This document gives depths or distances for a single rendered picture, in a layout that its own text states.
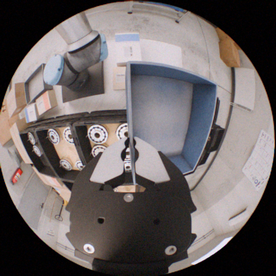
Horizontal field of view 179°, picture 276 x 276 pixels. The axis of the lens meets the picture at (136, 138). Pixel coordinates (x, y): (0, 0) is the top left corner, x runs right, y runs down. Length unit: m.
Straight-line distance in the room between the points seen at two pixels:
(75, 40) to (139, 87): 0.25
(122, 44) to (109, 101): 0.34
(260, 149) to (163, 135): 2.68
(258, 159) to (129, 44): 2.93
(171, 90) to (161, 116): 0.06
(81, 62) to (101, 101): 0.29
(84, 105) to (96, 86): 0.15
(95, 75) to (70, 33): 0.31
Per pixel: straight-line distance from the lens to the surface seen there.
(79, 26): 0.31
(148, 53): 0.61
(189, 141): 0.23
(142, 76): 0.17
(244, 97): 2.76
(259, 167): 2.86
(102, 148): 0.47
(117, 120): 0.32
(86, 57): 0.34
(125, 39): 0.54
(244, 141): 2.83
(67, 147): 0.60
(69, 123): 0.39
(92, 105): 0.57
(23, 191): 3.56
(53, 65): 0.38
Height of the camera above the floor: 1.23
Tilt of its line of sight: 60 degrees down
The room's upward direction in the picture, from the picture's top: 165 degrees clockwise
